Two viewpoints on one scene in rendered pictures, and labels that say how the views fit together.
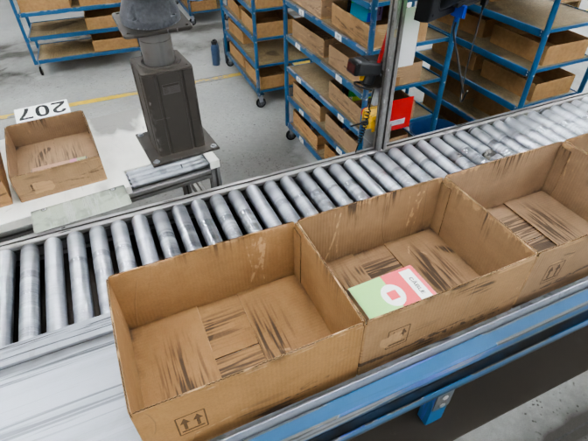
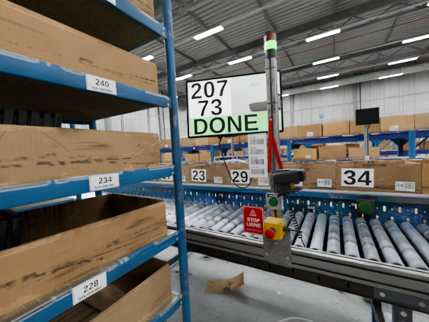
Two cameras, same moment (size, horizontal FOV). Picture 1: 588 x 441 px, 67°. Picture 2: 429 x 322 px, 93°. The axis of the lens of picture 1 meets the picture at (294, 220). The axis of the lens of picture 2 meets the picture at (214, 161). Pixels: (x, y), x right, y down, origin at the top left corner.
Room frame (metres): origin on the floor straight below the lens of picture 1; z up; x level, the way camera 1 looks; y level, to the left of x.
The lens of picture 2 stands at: (2.22, 0.23, 1.18)
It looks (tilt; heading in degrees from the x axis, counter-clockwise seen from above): 3 degrees down; 235
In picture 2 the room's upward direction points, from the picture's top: 3 degrees counter-clockwise
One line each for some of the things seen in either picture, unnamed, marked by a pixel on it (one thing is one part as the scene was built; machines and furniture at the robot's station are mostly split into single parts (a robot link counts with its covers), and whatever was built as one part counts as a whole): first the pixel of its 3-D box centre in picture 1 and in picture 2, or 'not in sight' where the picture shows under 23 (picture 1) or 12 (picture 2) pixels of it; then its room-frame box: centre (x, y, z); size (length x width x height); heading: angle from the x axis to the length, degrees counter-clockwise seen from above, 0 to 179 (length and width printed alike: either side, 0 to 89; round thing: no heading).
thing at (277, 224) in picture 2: (365, 120); (282, 230); (1.54, -0.28, 0.84); 0.15 x 0.09 x 0.07; 114
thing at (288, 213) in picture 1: (297, 227); (402, 243); (1.06, -0.01, 0.72); 0.52 x 0.05 x 0.05; 24
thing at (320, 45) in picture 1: (330, 33); not in sight; (2.67, -0.22, 0.79); 0.40 x 0.30 x 0.10; 25
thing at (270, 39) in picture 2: not in sight; (270, 43); (1.50, -0.34, 1.62); 0.05 x 0.05 x 0.06
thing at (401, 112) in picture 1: (394, 115); (259, 220); (1.55, -0.39, 0.85); 0.16 x 0.01 x 0.13; 114
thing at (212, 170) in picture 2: not in sight; (214, 173); (1.14, -1.32, 0.96); 0.39 x 0.29 x 0.17; 113
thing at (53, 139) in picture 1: (54, 151); not in sight; (1.40, 0.87, 0.80); 0.38 x 0.28 x 0.10; 28
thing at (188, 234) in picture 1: (197, 257); not in sight; (0.93, 0.29, 0.72); 0.52 x 0.05 x 0.05; 24
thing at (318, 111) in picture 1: (326, 96); not in sight; (2.69, -0.22, 0.39); 0.40 x 0.30 x 0.10; 24
